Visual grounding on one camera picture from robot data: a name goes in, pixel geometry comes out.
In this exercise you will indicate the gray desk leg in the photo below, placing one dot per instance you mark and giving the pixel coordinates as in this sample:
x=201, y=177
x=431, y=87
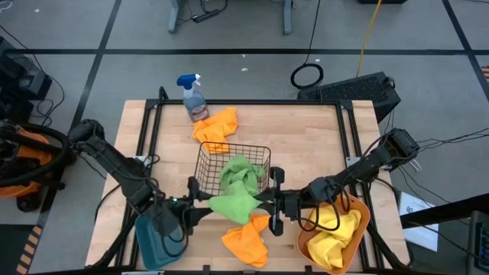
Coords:
x=175, y=17
x=287, y=19

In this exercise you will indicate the white paper sheet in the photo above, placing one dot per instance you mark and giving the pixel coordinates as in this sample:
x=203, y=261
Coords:
x=416, y=225

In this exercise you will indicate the gray electronic device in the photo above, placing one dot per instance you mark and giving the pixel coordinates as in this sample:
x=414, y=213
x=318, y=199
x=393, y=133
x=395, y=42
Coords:
x=479, y=244

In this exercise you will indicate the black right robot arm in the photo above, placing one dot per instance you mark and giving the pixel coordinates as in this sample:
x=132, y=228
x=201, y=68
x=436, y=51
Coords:
x=366, y=168

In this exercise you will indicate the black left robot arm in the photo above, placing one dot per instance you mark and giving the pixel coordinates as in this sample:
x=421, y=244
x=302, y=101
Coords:
x=114, y=164

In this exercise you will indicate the black power strip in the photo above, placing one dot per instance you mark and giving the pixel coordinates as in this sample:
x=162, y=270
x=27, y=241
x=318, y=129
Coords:
x=206, y=16

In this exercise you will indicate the black metal bar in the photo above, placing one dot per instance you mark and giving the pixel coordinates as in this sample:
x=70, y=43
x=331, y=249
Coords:
x=439, y=214

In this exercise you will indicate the green microfiber towel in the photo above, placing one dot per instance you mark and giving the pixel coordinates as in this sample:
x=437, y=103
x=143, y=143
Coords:
x=235, y=206
x=238, y=172

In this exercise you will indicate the black equipment stack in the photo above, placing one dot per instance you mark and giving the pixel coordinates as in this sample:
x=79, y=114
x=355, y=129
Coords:
x=23, y=80

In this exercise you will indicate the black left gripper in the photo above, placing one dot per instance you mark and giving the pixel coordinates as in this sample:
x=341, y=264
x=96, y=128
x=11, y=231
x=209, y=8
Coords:
x=187, y=212

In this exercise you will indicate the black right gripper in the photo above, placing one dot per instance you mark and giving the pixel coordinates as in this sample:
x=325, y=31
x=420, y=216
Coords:
x=288, y=200

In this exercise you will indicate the orange plastic basket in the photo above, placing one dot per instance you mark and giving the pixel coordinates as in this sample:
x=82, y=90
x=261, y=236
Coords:
x=302, y=246

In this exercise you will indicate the black mat with orange stripes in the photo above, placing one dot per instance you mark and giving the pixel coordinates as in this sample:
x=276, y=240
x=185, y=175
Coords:
x=30, y=248

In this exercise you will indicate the black metal table frame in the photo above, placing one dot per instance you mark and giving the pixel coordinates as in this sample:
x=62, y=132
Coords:
x=248, y=102

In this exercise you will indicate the teal plastic basket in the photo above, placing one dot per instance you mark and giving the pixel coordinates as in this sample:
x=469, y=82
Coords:
x=153, y=252

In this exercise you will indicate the orange microfiber towel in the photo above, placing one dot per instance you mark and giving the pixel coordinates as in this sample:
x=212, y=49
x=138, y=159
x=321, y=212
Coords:
x=246, y=242
x=214, y=128

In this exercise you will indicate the spray bottle with blue trigger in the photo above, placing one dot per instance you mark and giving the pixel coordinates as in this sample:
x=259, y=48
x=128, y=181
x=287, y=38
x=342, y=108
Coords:
x=195, y=107

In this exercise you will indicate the orange and black shop vacuum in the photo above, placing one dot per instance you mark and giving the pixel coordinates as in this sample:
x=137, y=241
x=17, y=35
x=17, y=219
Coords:
x=26, y=153

